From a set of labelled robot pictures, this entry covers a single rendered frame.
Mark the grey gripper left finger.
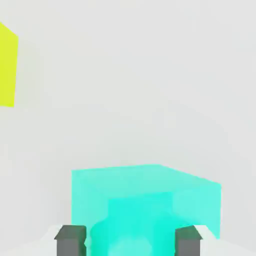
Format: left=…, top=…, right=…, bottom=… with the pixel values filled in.
left=15, top=224, right=88, bottom=256

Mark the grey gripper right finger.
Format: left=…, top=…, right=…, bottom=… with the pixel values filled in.
left=174, top=224, right=249, bottom=256

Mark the small cyan cube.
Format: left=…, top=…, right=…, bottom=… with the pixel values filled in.
left=86, top=191, right=176, bottom=256

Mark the large cyan box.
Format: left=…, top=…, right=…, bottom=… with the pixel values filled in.
left=71, top=163, right=222, bottom=240

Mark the large yellow box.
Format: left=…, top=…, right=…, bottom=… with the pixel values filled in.
left=0, top=21, right=20, bottom=108

